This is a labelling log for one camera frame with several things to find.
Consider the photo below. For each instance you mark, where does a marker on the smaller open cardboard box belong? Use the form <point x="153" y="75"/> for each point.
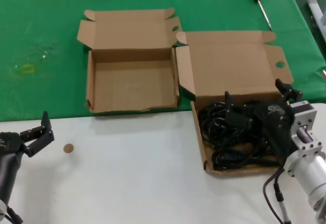
<point x="132" y="81"/>

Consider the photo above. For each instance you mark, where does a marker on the larger open cardboard box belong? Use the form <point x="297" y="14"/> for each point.
<point x="229" y="63"/>

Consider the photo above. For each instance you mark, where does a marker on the small white object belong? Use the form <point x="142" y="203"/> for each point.
<point x="324" y="72"/>

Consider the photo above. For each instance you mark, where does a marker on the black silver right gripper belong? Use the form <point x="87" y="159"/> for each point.
<point x="275" y="122"/>

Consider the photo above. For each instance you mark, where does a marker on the green table cloth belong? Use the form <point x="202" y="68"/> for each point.
<point x="51" y="17"/>

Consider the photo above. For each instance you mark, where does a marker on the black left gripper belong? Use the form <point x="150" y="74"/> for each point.
<point x="10" y="143"/>

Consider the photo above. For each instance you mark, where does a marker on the grey aluminium profile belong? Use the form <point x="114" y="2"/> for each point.
<point x="314" y="7"/>

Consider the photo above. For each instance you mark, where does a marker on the brown cardboard disc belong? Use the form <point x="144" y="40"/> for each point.
<point x="68" y="148"/>

